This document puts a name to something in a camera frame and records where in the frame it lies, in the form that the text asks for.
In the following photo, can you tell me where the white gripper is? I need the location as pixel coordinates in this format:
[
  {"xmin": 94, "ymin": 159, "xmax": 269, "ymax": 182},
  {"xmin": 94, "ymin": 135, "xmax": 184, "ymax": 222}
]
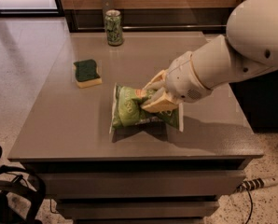
[{"xmin": 141, "ymin": 51, "xmax": 212, "ymax": 113}]

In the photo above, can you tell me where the green jalapeno chip bag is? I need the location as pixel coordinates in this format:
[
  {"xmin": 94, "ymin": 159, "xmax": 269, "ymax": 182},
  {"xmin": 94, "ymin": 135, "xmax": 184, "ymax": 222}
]
[{"xmin": 110, "ymin": 84, "xmax": 184, "ymax": 132}]

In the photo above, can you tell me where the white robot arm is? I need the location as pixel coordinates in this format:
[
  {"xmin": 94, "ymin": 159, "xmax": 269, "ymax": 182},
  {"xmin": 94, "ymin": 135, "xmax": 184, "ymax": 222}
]
[{"xmin": 142, "ymin": 0, "xmax": 278, "ymax": 113}]

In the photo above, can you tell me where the green soda can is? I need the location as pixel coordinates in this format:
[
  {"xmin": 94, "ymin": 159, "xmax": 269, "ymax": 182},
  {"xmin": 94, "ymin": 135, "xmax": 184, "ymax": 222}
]
[{"xmin": 104, "ymin": 9, "xmax": 123, "ymax": 46}]

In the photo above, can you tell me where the green yellow sponge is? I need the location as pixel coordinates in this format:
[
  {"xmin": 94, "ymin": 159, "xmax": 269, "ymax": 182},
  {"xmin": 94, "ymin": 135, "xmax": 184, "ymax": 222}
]
[{"xmin": 74, "ymin": 59, "xmax": 102, "ymax": 89}]

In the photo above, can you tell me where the grey drawer cabinet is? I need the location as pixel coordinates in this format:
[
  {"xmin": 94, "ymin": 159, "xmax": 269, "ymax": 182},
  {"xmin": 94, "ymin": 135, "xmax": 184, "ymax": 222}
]
[{"xmin": 9, "ymin": 33, "xmax": 263, "ymax": 224}]

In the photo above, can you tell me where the white power strip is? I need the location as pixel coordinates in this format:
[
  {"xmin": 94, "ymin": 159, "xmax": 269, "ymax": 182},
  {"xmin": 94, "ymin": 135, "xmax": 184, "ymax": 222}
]
[{"xmin": 235, "ymin": 177, "xmax": 278, "ymax": 192}]

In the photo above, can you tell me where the black chair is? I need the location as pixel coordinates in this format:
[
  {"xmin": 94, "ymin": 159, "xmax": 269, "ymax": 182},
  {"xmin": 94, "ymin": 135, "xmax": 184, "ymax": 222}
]
[{"xmin": 0, "ymin": 146, "xmax": 46, "ymax": 224}]

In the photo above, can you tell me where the metal rail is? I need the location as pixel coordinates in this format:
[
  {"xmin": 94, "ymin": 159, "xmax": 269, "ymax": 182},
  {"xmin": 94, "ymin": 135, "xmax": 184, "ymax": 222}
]
[{"xmin": 74, "ymin": 24, "xmax": 226, "ymax": 33}]

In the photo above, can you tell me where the left metal bracket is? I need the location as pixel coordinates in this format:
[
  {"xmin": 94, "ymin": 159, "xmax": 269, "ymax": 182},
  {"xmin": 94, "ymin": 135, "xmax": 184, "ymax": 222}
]
[{"xmin": 101, "ymin": 0, "xmax": 114, "ymax": 17}]

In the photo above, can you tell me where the black power cable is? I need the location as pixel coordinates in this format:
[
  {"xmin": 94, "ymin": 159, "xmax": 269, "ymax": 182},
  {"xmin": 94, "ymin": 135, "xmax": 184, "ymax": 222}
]
[{"xmin": 243, "ymin": 186, "xmax": 255, "ymax": 224}]

